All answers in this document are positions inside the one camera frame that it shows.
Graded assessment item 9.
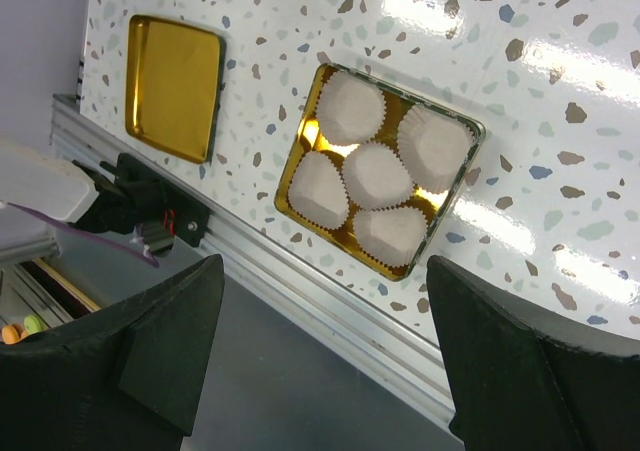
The white paper cup bottom-right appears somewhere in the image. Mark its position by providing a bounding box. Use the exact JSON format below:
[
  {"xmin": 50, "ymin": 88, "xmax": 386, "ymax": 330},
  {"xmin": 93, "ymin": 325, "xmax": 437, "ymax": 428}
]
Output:
[{"xmin": 353, "ymin": 207, "xmax": 428, "ymax": 267}]

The white paper cup top-right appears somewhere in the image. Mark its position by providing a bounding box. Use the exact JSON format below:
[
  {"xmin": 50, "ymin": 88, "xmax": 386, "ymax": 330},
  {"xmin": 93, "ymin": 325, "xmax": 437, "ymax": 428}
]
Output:
[{"xmin": 397, "ymin": 105, "xmax": 474, "ymax": 194}]

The aluminium front rail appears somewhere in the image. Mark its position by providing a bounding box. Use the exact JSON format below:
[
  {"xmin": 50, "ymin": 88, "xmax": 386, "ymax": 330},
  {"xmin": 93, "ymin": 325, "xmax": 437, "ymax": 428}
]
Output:
[{"xmin": 51, "ymin": 94, "xmax": 455, "ymax": 430}]

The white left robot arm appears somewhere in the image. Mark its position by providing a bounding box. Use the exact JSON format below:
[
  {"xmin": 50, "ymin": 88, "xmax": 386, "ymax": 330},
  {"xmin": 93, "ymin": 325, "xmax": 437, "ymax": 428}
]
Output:
[{"xmin": 1, "ymin": 138, "xmax": 99, "ymax": 266}]

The gold tin lid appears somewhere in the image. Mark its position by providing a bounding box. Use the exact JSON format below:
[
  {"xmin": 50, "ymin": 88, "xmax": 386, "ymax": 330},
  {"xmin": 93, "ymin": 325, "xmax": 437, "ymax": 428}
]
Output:
[{"xmin": 124, "ymin": 15, "xmax": 226, "ymax": 164}]

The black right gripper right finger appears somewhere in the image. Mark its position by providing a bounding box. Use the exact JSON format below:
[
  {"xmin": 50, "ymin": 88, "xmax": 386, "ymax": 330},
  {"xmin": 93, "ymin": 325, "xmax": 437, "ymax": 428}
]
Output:
[{"xmin": 426, "ymin": 255, "xmax": 639, "ymax": 450}]

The white paper cup centre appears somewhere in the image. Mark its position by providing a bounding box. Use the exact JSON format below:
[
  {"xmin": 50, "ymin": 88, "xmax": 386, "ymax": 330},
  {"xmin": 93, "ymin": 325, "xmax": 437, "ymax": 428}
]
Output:
[{"xmin": 342, "ymin": 142, "xmax": 414, "ymax": 210}]

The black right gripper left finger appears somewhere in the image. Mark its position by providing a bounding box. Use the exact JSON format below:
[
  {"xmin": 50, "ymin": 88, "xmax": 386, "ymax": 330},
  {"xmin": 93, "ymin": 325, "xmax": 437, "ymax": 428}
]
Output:
[{"xmin": 1, "ymin": 255, "xmax": 224, "ymax": 450}]

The green christmas cookie tin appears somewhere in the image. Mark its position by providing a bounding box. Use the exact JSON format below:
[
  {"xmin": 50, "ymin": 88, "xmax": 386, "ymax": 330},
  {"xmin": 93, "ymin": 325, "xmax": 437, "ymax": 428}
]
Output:
[{"xmin": 274, "ymin": 63, "xmax": 486, "ymax": 281}]

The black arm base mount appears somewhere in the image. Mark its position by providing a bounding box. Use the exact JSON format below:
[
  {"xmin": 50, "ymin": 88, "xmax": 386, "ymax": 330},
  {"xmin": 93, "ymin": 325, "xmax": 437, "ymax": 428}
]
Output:
[{"xmin": 73, "ymin": 153, "xmax": 210, "ymax": 256}]

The white paper cup top-left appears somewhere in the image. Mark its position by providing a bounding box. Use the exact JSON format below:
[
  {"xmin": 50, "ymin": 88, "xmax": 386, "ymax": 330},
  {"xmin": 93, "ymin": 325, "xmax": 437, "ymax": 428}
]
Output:
[{"xmin": 316, "ymin": 71, "xmax": 386, "ymax": 146}]

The white paper cup bottom-left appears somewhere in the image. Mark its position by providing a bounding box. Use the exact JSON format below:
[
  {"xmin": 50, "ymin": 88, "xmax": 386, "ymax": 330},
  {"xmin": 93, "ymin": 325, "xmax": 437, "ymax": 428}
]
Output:
[{"xmin": 287, "ymin": 152, "xmax": 349, "ymax": 230}]

